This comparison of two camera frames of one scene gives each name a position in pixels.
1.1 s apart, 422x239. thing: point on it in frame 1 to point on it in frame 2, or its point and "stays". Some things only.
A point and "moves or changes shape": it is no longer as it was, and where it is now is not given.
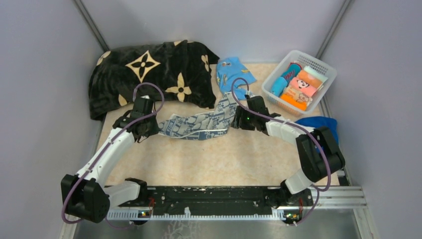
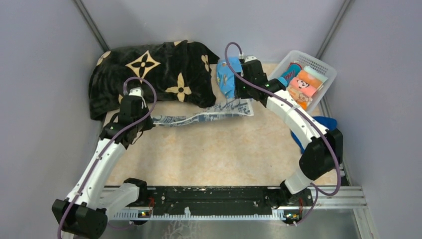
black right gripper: x=238 y=121 to x=239 y=94
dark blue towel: x=320 y=122 stays
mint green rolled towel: x=315 y=73 stays
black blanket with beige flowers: x=179 y=71 stays
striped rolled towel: x=292 y=71 stays
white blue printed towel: x=200 y=125 moves or changes shape
